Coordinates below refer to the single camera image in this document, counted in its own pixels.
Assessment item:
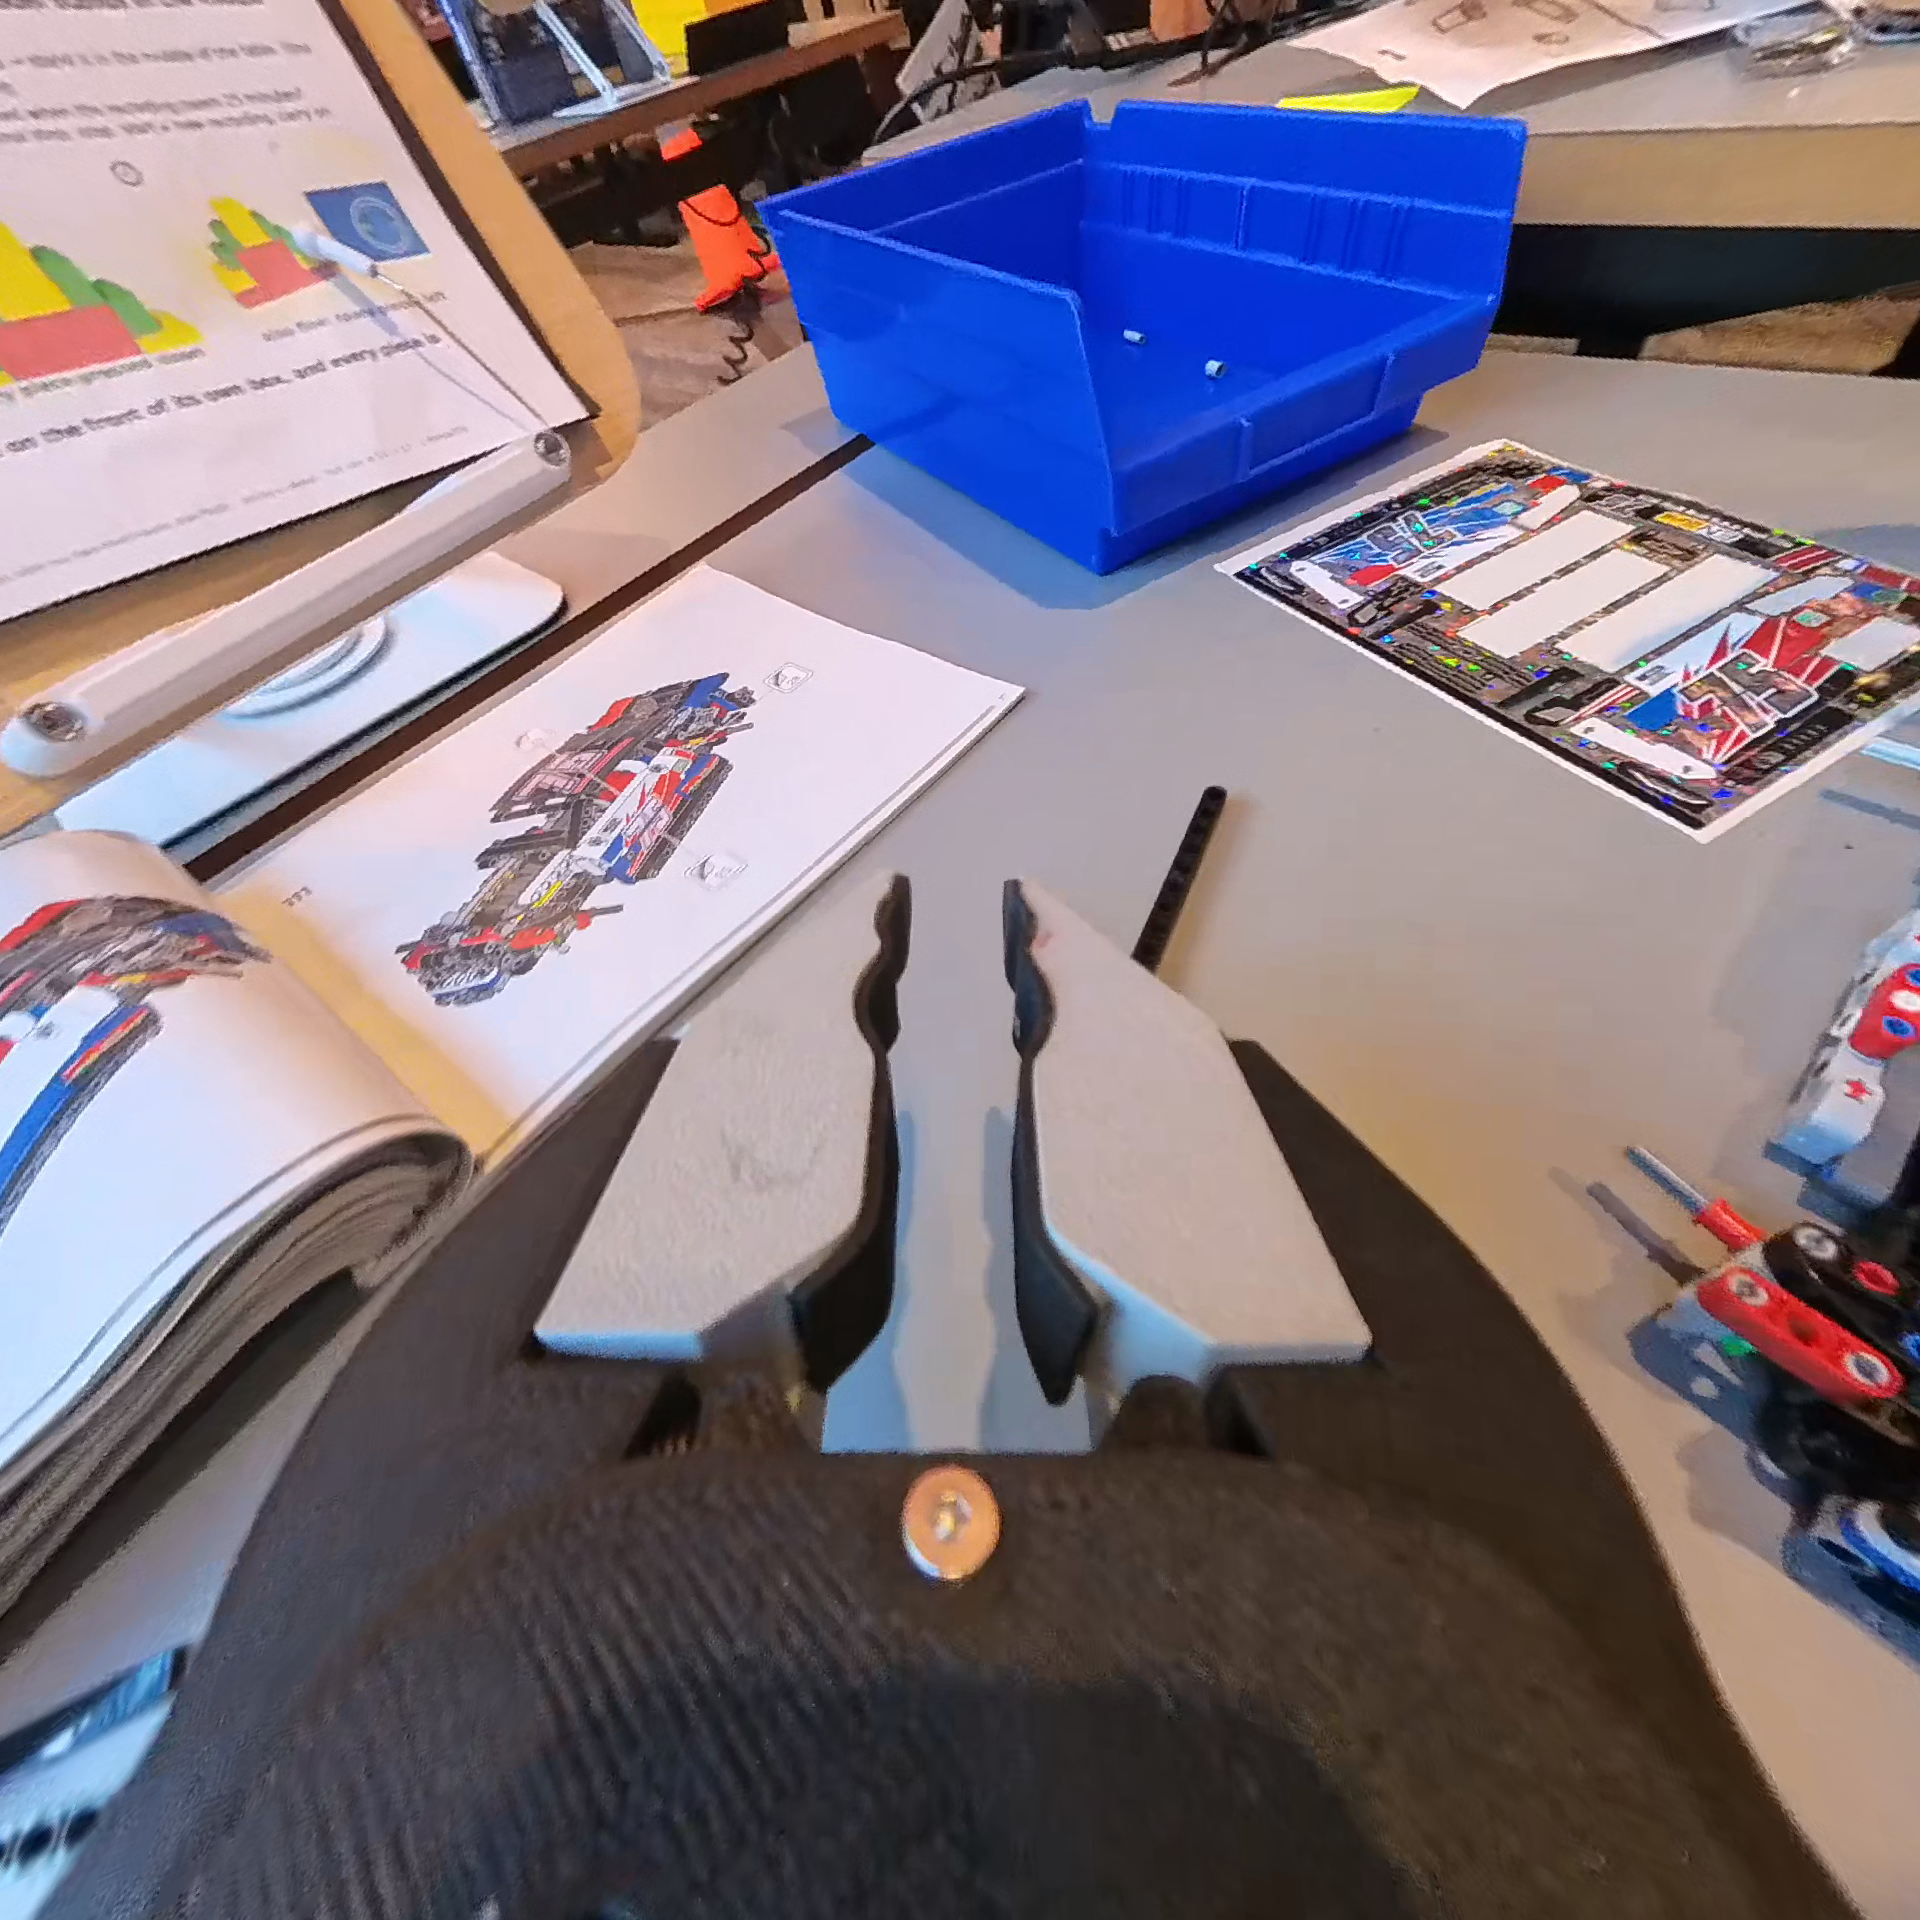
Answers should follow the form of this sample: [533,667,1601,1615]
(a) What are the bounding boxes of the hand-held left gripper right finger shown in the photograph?
[1002,878,1374,1453]

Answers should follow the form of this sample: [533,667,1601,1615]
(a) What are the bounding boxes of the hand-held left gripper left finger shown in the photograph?
[533,876,913,1453]

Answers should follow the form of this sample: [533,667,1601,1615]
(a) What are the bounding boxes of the long black beam brick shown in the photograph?
[1134,786,1227,975]

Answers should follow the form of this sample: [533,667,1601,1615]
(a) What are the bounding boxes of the brick-built toy car model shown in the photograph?
[1586,902,1920,1612]

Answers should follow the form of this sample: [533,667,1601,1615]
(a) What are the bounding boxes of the white task instruction sheet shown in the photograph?
[0,0,590,623]

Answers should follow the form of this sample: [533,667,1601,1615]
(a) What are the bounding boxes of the open instruction booklet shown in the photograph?
[0,562,1026,1612]

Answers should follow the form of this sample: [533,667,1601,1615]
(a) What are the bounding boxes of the holographic sticker sheet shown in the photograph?
[1215,439,1920,837]

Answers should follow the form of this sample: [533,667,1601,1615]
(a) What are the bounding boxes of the blue plastic bin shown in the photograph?
[758,98,1529,576]

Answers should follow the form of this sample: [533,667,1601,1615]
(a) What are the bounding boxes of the orange plastic object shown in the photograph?
[679,184,779,312]

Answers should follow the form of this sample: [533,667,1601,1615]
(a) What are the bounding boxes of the wooden document stand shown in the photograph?
[0,0,648,848]

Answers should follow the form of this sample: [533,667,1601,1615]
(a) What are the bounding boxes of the wooden office table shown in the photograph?
[496,15,909,184]

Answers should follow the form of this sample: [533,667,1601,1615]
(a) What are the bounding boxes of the white printed paper sheet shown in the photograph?
[1291,0,1802,107]

